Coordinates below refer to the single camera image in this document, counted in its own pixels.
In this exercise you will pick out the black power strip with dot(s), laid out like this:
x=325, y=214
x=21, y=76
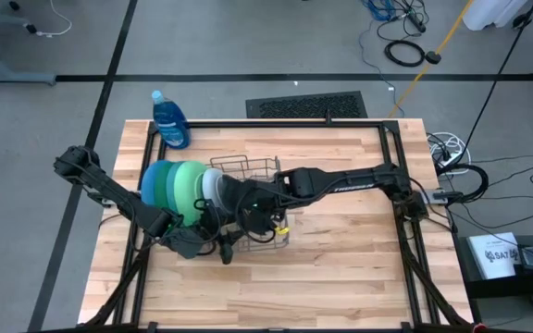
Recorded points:
x=415, y=20

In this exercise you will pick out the white printed booklet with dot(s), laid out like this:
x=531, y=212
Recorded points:
x=493, y=254

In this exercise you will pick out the black perforated floor grate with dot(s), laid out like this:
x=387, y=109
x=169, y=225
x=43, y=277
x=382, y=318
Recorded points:
x=303, y=106

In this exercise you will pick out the teal plate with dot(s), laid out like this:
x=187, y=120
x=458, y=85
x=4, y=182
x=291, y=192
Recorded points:
x=171, y=185

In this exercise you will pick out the blue dish soap bottle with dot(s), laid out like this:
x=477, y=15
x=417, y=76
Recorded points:
x=170, y=122

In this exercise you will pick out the yellow tag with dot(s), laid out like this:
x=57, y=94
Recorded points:
x=282, y=230

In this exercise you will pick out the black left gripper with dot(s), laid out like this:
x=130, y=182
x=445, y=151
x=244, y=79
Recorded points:
x=192, y=240

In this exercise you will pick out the dark green plate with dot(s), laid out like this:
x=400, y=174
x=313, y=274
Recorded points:
x=161, y=185

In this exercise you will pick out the small white plate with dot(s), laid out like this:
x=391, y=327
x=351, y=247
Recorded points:
x=211, y=185

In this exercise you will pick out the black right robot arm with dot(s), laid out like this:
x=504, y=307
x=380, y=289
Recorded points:
x=354, y=182

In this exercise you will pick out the blue plate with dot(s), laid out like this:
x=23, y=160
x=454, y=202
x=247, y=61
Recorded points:
x=147, y=185

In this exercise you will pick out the light green plate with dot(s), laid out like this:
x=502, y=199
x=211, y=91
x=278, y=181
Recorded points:
x=190, y=185

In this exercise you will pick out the white trash bin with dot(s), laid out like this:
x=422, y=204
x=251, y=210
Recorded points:
x=493, y=14

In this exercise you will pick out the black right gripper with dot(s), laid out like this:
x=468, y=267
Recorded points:
x=262, y=215

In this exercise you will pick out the white power strip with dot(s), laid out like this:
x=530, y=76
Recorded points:
x=451, y=159

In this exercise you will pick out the black aluminium table frame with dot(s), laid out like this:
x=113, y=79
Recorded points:
x=271, y=124

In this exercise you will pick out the black side cart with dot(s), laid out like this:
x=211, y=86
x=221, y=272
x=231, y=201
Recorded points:
x=502, y=289

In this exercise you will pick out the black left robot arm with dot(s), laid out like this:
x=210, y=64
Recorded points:
x=109, y=189

